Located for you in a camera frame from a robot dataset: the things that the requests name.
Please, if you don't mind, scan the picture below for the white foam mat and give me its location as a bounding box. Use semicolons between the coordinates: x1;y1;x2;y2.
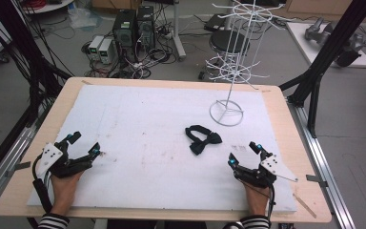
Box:
27;84;298;214

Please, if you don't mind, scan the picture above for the black frame post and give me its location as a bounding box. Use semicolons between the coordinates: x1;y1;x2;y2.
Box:
0;0;72;128
278;0;366;138

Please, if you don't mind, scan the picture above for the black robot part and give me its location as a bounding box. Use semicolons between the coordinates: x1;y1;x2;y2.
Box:
334;47;362;68

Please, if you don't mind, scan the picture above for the black round stool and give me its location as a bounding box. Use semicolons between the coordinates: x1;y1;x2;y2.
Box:
209;30;251;55

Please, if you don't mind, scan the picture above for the thin wooden strip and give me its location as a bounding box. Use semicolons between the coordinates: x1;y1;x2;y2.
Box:
293;193;317;219

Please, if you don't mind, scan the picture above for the grey robot part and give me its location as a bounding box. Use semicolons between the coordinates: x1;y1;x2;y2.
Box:
303;16;335;48

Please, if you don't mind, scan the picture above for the tangle of floor cables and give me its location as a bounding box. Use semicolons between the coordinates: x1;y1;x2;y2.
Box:
81;18;180;80

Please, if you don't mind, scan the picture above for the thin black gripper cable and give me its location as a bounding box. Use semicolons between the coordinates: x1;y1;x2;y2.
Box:
266;185;276;224

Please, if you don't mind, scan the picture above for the white wire display rack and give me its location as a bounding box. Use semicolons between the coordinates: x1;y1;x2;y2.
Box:
205;0;295;128

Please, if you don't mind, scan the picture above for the black bow tie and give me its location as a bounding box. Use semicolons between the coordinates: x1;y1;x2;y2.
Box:
184;124;223;156

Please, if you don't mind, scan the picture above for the white floor platform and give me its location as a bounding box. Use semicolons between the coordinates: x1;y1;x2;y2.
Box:
285;21;366;70

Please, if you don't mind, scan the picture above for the grey table leg post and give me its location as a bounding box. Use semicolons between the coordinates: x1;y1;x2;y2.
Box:
171;0;188;62

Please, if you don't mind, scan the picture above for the person's left hand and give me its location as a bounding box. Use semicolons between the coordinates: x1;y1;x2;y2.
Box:
49;171;86;218

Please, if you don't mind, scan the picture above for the person's right hand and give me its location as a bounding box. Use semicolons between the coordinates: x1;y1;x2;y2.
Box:
241;182;271;219

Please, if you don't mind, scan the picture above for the aluminium side rail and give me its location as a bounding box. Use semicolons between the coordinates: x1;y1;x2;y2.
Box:
0;104;47;211
286;96;357;229

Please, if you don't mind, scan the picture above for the clear plastic bag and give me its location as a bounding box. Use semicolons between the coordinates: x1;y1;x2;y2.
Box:
67;6;104;31

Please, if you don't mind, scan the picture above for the person's dark lap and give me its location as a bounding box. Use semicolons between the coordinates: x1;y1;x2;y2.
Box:
106;219;210;229

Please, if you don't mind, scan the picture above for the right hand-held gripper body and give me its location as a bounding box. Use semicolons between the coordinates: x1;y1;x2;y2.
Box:
234;152;299;189

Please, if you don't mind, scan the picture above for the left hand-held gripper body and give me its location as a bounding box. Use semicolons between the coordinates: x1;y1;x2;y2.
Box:
36;140;94;179

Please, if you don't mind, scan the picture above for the black computer tower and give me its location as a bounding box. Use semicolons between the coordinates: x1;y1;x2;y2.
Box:
112;9;138;50
135;5;156;51

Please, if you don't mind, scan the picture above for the bundle of black cables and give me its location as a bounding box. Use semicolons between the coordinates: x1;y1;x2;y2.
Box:
0;0;74;111

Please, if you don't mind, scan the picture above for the white bench power supply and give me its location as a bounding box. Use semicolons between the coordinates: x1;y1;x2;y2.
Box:
88;34;105;61
97;37;114;65

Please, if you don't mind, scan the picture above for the round white table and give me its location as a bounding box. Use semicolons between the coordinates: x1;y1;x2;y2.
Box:
21;0;76;15

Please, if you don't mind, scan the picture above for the thick black gripper cable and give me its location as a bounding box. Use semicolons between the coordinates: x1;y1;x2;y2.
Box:
31;152;54;215

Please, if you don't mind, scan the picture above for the black flat box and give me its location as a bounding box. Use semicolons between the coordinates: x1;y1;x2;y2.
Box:
203;12;227;33

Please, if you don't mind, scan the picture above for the grey metal bracket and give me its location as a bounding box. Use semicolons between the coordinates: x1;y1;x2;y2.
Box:
305;174;329;188
5;160;32;177

